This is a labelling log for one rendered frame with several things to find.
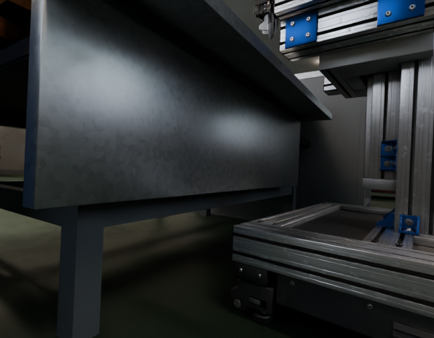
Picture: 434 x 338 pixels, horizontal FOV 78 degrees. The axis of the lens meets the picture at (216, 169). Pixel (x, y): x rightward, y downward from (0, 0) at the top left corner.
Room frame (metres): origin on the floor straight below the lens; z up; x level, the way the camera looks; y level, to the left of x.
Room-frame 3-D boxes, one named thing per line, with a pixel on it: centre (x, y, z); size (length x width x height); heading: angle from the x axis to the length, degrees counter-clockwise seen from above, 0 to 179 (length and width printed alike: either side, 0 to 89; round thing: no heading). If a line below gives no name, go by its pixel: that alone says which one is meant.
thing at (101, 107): (0.95, -0.08, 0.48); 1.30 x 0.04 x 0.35; 147
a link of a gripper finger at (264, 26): (1.09, -0.17, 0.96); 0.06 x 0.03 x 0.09; 57
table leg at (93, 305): (0.58, 0.28, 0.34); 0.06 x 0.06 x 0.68; 57
